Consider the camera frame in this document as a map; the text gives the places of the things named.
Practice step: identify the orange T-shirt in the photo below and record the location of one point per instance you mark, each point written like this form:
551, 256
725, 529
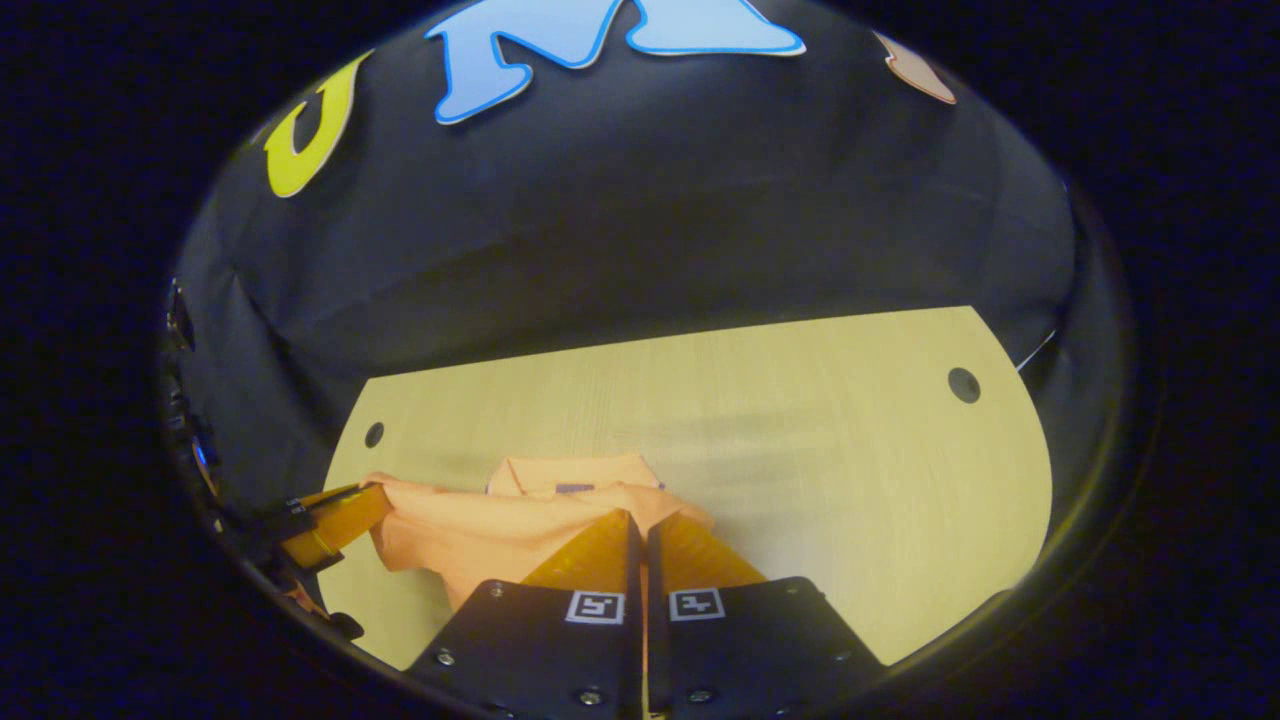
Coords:
480, 540

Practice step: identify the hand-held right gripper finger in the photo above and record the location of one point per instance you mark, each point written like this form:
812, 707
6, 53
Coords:
633, 600
655, 600

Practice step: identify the black backdrop cloth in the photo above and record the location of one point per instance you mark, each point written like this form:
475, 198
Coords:
650, 220

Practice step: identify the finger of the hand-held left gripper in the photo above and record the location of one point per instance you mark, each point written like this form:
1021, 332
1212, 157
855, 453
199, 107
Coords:
335, 520

